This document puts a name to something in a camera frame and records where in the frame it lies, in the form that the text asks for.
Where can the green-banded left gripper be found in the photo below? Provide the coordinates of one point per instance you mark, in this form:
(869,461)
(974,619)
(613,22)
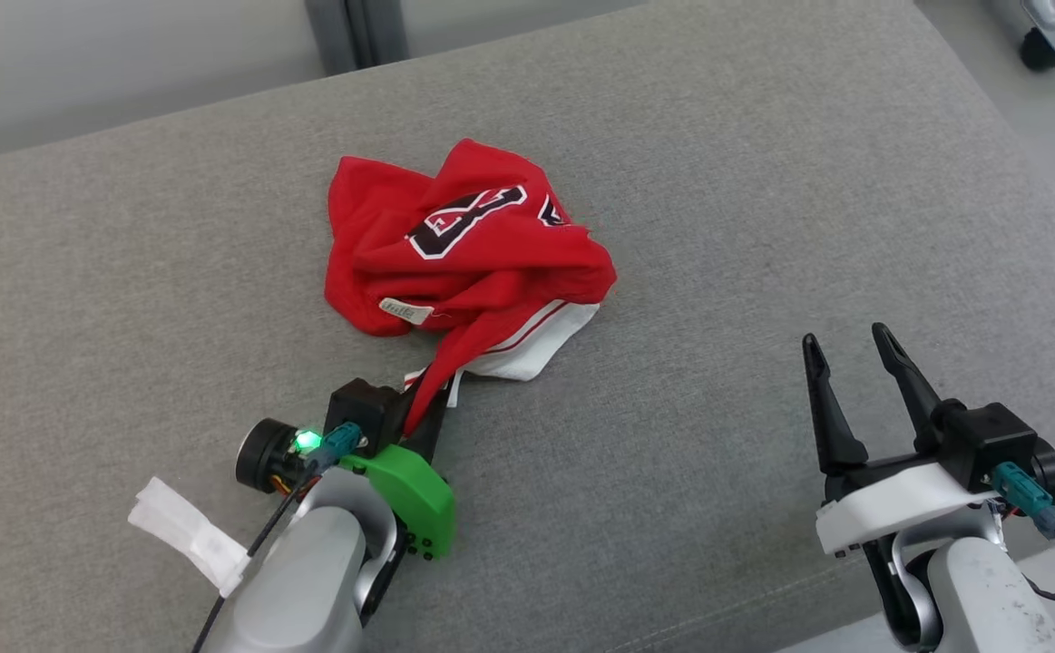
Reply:
(418,499)

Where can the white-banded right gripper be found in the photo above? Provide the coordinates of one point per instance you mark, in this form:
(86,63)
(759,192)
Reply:
(890,503)

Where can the red jersey with white trim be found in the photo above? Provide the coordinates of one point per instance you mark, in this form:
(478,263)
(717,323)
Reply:
(473,263)

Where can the black left gripper motor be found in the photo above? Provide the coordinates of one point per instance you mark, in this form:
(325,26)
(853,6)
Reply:
(264,453)

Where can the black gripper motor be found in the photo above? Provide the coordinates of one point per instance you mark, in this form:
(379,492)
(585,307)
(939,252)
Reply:
(264,453)
(1053,472)

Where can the black right gripper motor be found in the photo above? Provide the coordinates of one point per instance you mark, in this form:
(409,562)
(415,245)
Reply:
(1053,472)

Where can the grey fabric sofa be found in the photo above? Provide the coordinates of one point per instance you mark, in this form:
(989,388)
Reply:
(717,227)

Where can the white tape tag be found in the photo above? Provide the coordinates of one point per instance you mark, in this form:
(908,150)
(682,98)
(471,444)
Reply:
(187,535)

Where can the grey leg with black caster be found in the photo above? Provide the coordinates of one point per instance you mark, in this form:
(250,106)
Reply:
(1044,41)

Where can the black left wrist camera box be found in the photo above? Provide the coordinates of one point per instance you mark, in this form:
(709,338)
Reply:
(362,406)

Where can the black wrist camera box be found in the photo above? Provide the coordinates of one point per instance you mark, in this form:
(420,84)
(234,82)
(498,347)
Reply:
(990,440)
(362,406)

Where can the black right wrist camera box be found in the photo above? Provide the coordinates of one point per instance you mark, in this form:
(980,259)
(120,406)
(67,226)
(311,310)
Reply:
(990,440)

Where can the dark grey vertical frame post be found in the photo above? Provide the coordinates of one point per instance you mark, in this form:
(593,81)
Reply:
(355,32)

